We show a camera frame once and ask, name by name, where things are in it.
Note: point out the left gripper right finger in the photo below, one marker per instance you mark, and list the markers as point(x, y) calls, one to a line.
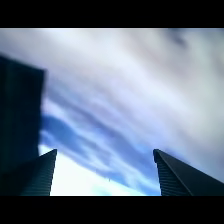
point(176, 180)

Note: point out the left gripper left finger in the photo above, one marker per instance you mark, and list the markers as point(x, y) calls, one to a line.
point(36, 178)

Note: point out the black garment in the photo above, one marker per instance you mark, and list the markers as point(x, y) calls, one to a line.
point(18, 113)

